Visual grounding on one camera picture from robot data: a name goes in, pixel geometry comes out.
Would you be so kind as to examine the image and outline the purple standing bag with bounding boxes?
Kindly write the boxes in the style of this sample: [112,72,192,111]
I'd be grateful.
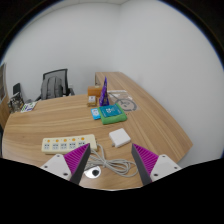
[98,76,110,108]

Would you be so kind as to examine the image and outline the orange box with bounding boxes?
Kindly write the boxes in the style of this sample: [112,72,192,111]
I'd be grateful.
[87,85,103,98]

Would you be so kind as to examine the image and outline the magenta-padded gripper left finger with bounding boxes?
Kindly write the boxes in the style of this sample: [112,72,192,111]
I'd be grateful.
[40,143,92,185]

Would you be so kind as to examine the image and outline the cream power strip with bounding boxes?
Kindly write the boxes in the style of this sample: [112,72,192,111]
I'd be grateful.
[41,133,98,155]

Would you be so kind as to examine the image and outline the small yellow box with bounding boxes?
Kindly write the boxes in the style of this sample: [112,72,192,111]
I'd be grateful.
[87,95,98,108]

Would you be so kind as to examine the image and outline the white power strip cable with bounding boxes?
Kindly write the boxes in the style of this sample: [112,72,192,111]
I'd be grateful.
[84,143,139,178]

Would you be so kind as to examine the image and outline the black mesh office chair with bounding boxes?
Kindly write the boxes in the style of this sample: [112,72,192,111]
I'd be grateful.
[34,68,76,101]

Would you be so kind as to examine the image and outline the small blue packet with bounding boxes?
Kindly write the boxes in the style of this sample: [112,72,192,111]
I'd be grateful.
[90,107,102,121]

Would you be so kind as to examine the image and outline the small black chair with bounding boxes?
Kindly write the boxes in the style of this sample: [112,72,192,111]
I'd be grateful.
[12,82,22,96]

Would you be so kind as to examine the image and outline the brown printed boxes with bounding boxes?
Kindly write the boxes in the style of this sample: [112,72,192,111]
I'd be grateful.
[7,92,26,114]

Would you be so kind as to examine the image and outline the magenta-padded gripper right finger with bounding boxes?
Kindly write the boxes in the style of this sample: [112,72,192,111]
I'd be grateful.
[131,143,183,186]

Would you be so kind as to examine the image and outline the grey backpack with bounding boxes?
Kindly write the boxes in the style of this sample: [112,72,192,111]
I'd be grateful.
[40,76,64,100]

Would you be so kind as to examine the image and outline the wooden shelf cabinet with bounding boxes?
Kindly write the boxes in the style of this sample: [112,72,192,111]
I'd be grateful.
[0,63,11,129]

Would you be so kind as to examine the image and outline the teal flat packet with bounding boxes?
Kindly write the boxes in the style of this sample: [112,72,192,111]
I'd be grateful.
[98,103,124,118]

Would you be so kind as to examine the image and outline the green folded cloth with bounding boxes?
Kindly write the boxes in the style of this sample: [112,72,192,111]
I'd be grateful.
[97,103,129,126]

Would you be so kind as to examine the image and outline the green and purple leaflet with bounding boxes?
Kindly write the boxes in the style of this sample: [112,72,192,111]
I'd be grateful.
[20,101,38,113]

